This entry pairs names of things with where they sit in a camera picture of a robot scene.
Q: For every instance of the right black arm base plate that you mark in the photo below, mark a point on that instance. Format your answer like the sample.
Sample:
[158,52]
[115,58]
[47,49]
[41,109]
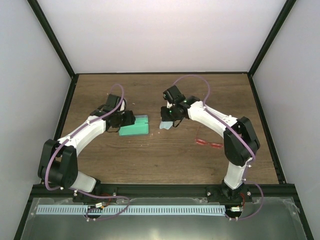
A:
[224,195]

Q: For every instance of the teal glasses case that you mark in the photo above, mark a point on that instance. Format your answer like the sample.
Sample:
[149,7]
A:
[140,127]

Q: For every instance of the black aluminium frame rail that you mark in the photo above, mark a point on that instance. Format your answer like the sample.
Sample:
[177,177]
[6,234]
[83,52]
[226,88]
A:
[165,190]

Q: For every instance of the red transparent sunglasses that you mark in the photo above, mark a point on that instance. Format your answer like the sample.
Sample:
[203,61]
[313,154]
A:
[206,143]

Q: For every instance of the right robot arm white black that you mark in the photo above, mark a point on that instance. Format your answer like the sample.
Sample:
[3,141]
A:
[240,140]

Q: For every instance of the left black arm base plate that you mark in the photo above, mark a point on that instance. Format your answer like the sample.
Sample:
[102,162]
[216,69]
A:
[80,196]

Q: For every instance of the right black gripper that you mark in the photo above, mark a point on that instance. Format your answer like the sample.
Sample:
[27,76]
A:
[165,117]

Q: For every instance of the metal front plate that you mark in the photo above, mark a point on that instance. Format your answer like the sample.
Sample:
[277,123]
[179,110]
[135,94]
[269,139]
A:
[273,218]

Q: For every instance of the light blue slotted cable duct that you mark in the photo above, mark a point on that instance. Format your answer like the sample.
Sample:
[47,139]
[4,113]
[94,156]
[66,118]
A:
[134,210]

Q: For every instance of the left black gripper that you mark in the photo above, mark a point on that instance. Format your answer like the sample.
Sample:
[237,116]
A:
[129,120]

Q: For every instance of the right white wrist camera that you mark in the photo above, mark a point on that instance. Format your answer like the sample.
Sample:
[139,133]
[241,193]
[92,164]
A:
[168,103]

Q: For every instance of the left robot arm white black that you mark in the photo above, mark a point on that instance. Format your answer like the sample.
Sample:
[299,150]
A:
[59,158]

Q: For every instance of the light blue cleaning cloth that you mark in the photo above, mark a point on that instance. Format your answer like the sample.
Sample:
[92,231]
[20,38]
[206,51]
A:
[166,125]

